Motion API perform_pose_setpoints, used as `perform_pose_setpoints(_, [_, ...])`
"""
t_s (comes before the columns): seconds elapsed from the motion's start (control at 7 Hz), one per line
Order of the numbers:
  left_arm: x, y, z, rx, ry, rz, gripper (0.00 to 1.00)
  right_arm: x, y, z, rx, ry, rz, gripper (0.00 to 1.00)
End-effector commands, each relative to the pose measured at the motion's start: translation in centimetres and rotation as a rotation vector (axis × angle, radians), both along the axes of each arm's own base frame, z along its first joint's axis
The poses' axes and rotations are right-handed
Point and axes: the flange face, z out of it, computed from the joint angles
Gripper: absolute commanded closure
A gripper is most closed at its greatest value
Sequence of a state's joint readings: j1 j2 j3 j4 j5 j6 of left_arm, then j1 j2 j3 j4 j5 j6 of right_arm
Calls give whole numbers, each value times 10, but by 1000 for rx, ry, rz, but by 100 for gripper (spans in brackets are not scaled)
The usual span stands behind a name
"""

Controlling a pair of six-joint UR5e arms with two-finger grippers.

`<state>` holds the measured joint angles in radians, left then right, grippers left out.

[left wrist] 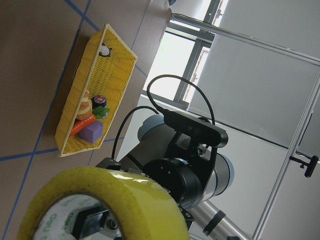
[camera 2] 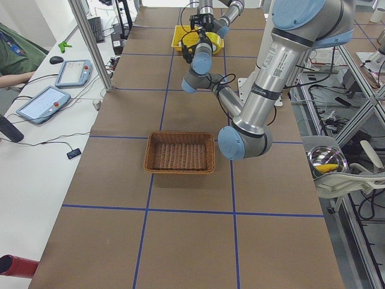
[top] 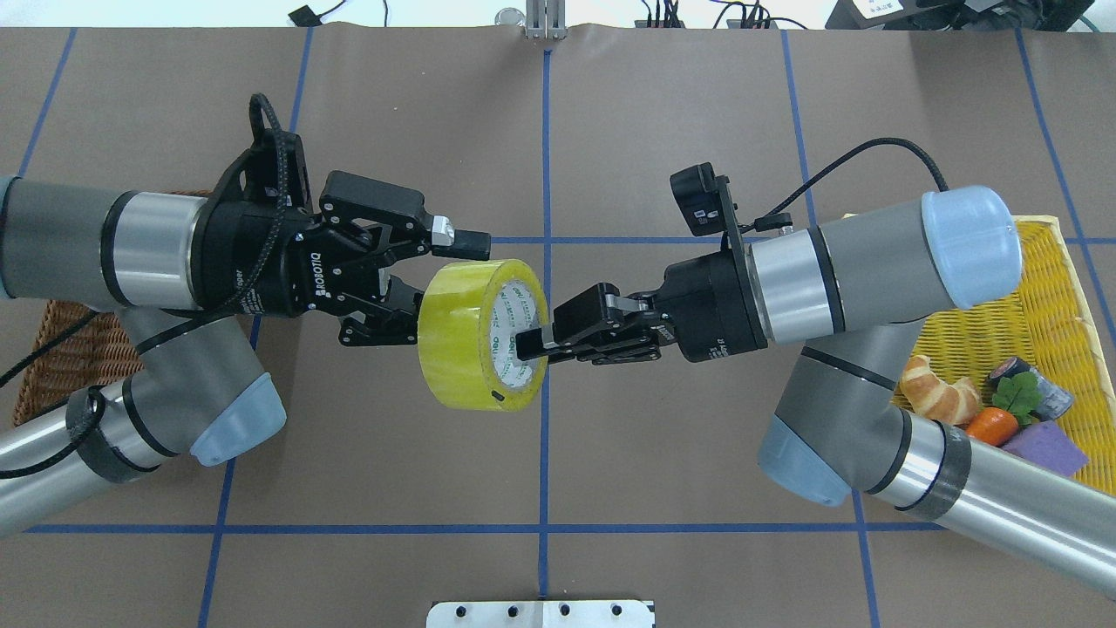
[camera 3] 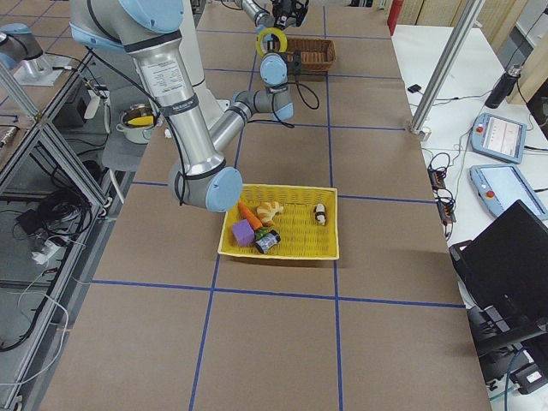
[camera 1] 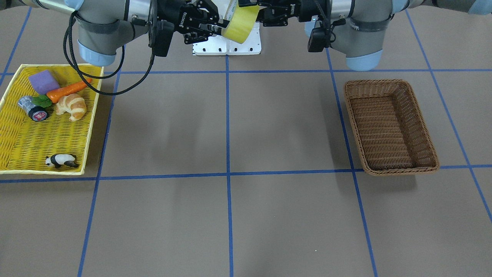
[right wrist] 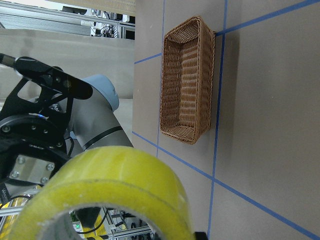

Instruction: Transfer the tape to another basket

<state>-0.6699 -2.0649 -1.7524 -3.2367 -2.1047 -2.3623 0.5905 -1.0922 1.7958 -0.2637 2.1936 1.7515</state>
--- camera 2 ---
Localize green plastic clip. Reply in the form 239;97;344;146
58;41;72;54

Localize yellow woven basket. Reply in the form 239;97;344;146
171;25;199;52

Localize teach pendant tablet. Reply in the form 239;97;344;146
55;60;93;89
16;86;70;125

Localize small black desk device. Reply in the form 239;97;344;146
66;148;81;160

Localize black computer mouse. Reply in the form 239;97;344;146
49;56;64;65

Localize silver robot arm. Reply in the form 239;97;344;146
182;1;356;160
189;0;245;39

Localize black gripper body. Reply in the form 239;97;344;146
189;13;214;30
197;29;211;44

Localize white enamel pot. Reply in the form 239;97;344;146
307;146;348;178

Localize person in green shirt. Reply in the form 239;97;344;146
1;23;49;88

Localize red cylinder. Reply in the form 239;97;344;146
1;255;39;279

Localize black water bottle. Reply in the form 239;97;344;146
0;115;24;143

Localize black keyboard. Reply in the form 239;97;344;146
87;17;105;43

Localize near teach pendant tablet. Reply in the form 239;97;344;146
16;86;70;125

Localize aluminium frame post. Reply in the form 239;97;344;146
68;0;112;92

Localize brown wicker basket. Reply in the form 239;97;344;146
144;131;215;175

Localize far teach pendant tablet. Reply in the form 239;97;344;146
55;60;93;89

